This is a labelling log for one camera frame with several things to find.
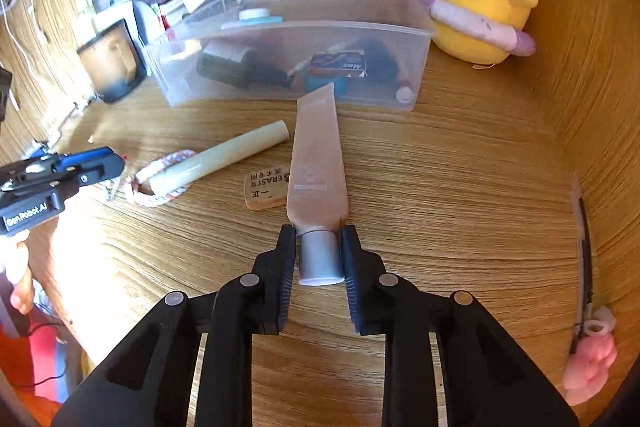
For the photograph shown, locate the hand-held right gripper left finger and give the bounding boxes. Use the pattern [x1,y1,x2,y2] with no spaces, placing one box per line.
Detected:
[51,223,297,427]

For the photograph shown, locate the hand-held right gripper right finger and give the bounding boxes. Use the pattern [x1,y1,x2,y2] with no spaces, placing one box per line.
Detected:
[340,224,581,427]

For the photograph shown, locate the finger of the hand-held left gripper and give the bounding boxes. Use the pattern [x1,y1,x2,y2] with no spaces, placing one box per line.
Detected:
[0,147,115,185]
[47,153,126,195]

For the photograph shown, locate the pink tube with silver cap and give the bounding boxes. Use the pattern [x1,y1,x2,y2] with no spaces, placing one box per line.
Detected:
[286,83,350,286]

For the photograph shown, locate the blue tape roll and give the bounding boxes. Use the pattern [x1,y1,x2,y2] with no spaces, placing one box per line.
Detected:
[306,72,351,98]

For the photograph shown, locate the clear plastic storage bin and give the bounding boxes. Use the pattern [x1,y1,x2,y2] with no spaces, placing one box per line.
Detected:
[145,0,437,112]

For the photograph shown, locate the person's left hand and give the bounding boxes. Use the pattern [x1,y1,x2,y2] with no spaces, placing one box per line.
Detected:
[0,239,36,315]

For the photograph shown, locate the tan eraser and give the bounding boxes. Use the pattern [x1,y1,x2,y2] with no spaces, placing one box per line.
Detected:
[244,164,292,210]

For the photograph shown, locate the cream cylinder stick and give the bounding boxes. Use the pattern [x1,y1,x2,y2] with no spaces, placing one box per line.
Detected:
[149,120,290,198]

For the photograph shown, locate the pale green bottle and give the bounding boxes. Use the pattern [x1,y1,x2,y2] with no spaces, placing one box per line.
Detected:
[72,0,96,38]

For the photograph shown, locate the orange red cloth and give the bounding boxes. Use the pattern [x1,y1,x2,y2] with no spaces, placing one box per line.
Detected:
[0,322,76,415]

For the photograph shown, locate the white round dispenser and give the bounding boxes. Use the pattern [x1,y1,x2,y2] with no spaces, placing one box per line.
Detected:
[222,7,283,30]

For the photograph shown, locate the small printed box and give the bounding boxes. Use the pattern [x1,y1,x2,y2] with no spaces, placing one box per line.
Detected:
[307,49,371,80]

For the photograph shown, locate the dark blue item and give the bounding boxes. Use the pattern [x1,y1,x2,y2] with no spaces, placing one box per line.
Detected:
[367,39,401,82]

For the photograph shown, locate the braided rope bracelet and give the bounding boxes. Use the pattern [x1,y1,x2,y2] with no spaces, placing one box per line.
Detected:
[125,149,196,208]

